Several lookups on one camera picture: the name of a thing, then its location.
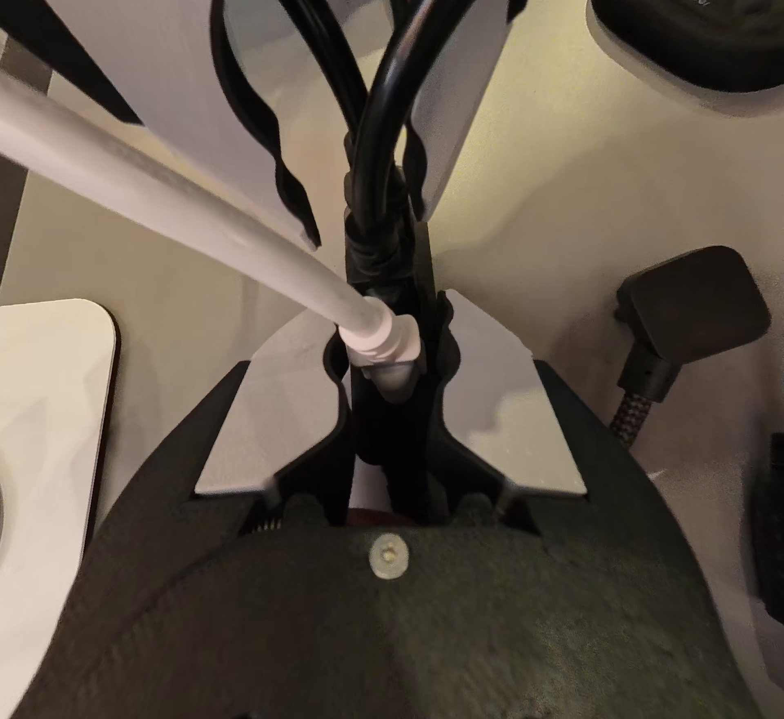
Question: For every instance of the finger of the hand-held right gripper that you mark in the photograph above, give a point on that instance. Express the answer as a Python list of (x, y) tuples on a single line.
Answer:
[(459, 88), (165, 45)]

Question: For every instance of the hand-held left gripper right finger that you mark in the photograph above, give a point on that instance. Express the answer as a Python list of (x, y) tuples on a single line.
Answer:
[(514, 425)]

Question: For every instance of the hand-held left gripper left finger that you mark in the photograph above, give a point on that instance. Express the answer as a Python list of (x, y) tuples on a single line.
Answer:
[(275, 425)]

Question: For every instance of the black power strip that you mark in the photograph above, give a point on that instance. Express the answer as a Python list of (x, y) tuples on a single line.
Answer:
[(422, 278)]

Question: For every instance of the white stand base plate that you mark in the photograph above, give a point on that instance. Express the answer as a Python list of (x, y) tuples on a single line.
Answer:
[(49, 425)]

